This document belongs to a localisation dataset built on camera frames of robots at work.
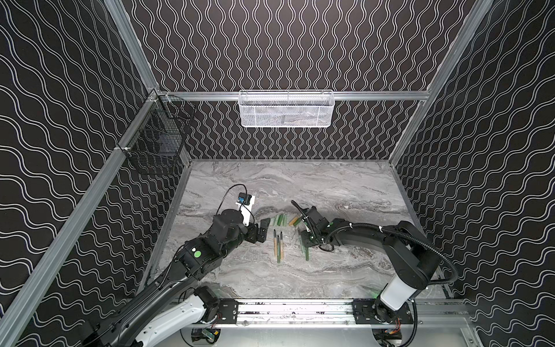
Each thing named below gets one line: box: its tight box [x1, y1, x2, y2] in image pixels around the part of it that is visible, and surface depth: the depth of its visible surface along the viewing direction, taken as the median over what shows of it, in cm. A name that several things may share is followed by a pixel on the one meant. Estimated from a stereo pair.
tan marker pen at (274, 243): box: [273, 229, 278, 258], surface depth 92 cm
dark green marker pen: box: [276, 234, 282, 264], surface depth 90 cm
